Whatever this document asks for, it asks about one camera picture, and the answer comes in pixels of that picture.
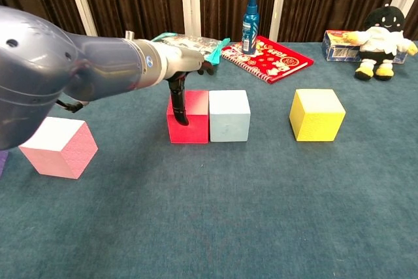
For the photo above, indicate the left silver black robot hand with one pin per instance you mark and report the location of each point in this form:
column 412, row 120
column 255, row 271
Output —
column 183, row 61

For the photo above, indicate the red foam cube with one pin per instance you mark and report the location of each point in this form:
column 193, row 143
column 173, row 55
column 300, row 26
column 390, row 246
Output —
column 196, row 128

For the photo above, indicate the yellow foam cube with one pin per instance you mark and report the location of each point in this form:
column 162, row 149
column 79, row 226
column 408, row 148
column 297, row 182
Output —
column 316, row 122

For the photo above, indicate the pink foam cube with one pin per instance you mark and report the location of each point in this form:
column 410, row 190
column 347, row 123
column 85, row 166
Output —
column 62, row 158

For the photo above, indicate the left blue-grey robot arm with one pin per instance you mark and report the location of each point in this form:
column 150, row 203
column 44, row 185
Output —
column 49, row 63

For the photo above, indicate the teal snack packet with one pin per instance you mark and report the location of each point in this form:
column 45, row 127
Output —
column 196, row 42

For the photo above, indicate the blue spray bottle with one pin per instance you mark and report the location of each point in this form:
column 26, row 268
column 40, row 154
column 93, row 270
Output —
column 249, row 30

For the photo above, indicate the light blue foam cube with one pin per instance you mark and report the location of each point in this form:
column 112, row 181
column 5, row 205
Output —
column 228, row 122

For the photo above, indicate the red spiral notebook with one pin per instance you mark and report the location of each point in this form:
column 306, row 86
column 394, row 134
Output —
column 281, row 61

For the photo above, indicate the teal felt table cover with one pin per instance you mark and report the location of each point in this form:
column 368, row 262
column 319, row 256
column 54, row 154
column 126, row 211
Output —
column 209, row 210

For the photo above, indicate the blue and orange carton box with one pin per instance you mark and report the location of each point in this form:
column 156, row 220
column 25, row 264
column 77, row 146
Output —
column 339, row 50

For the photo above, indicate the black plush doll white shirt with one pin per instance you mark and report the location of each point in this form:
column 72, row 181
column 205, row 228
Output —
column 382, row 40

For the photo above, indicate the purple foam cube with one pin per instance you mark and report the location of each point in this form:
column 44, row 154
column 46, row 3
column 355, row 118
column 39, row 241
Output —
column 2, row 164

